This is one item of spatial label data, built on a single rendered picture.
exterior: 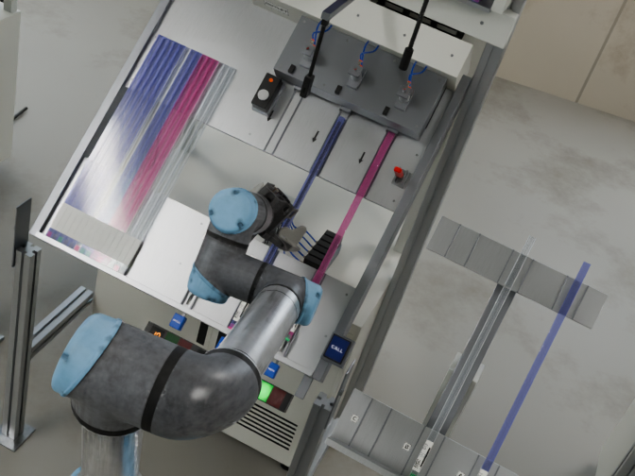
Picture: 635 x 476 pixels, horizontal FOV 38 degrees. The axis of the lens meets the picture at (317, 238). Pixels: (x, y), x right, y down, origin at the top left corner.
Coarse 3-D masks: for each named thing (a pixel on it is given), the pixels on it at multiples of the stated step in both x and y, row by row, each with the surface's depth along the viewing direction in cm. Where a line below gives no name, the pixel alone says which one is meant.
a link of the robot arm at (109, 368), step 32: (96, 320) 118; (64, 352) 116; (96, 352) 115; (128, 352) 116; (160, 352) 116; (64, 384) 116; (96, 384) 115; (128, 384) 114; (160, 384) 114; (96, 416) 119; (128, 416) 116; (96, 448) 128; (128, 448) 129
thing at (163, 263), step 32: (64, 192) 200; (160, 224) 197; (192, 224) 196; (160, 256) 195; (192, 256) 195; (256, 256) 194; (288, 256) 193; (160, 288) 194; (352, 288) 190; (224, 320) 191; (320, 320) 189; (288, 352) 189; (320, 352) 188
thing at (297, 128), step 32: (192, 0) 207; (224, 0) 207; (160, 32) 206; (192, 32) 206; (224, 32) 205; (256, 32) 204; (288, 32) 204; (256, 64) 203; (224, 96) 202; (288, 96) 200; (320, 96) 200; (448, 96) 197; (224, 128) 200; (256, 128) 200; (288, 128) 199; (320, 128) 198; (352, 128) 198; (384, 128) 197; (288, 160) 197; (352, 160) 196; (384, 160) 195; (416, 160) 195; (352, 192) 195; (384, 192) 194
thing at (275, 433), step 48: (240, 144) 265; (192, 192) 241; (288, 192) 253; (336, 192) 259; (96, 288) 246; (384, 288) 230; (192, 336) 240; (288, 384) 235; (336, 384) 229; (240, 432) 251; (288, 432) 243
